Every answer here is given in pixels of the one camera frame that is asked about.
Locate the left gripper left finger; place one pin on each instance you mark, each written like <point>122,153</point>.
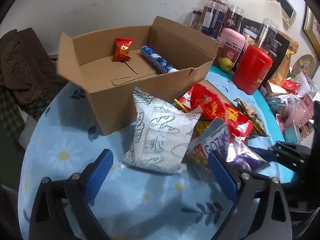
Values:
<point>48,218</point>

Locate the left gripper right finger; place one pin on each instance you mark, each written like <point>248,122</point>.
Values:
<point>272,219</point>

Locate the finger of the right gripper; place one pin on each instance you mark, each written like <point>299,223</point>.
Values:
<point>267,155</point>
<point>290,154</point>

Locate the green brown cereal snack bag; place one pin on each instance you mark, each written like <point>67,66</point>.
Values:
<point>258,129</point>

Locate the purple white Gozki snack bag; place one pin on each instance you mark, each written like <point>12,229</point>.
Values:
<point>215,138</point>

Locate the red gold snack packet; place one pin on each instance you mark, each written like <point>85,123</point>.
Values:
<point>213,107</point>

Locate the white bread print snack bag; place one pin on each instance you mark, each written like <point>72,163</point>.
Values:
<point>162,134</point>

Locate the blue tablet tube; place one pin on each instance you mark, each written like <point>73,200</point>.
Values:
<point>159,62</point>

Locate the small red snack packet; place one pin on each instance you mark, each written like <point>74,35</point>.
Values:
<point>122,49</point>

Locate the red white spicy strip packet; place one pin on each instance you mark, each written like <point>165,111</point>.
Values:
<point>186,98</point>

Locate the yellow stick lollipop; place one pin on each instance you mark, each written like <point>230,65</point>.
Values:
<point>181,106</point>

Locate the red cylindrical canister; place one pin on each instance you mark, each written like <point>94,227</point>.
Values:
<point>252,69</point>

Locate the green yellow fruit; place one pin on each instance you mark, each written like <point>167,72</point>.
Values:
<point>225,64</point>

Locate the black standup pouch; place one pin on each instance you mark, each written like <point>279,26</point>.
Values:
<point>276,53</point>

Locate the pink lidded canister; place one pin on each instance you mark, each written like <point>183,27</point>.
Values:
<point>233,45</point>

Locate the gold framed picture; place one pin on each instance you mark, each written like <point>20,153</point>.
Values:
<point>311,29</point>

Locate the brown cardboard box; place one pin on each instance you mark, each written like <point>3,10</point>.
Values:
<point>86,60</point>

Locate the brown jacket on chair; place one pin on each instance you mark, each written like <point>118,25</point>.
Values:
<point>28,72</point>

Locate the dark blue label jar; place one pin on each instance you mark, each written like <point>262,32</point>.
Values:
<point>213,19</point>

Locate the wall intercom panel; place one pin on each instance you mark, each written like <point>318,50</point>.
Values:
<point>288,12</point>

